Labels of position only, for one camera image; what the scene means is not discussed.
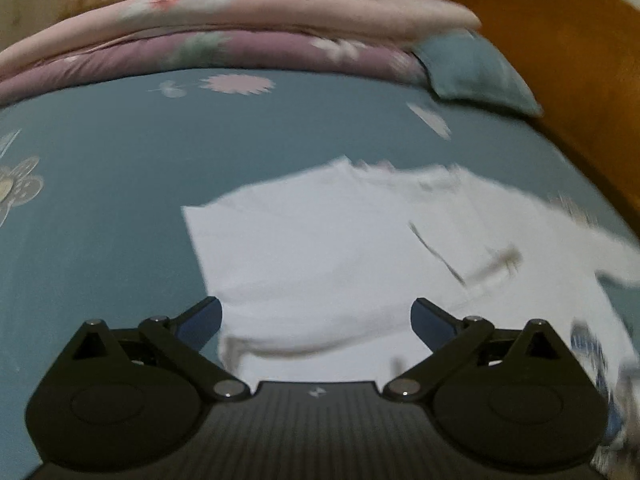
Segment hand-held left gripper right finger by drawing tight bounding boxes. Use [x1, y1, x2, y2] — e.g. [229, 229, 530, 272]
[382, 297, 568, 403]

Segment wooden headboard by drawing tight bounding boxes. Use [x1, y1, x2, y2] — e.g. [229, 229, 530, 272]
[435, 0, 640, 241]

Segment teal floral bed sheet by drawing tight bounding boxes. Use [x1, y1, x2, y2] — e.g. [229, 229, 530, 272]
[0, 67, 640, 480]

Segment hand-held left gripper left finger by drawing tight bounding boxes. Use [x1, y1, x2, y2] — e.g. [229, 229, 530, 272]
[72, 296, 251, 403]

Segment white t-shirt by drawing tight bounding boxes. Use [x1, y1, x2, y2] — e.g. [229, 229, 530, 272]
[181, 156, 640, 480]

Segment teal pillow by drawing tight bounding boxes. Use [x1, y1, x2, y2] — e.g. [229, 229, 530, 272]
[412, 30, 543, 118]

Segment pink floral quilt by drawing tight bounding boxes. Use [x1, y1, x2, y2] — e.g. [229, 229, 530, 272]
[0, 0, 483, 83]

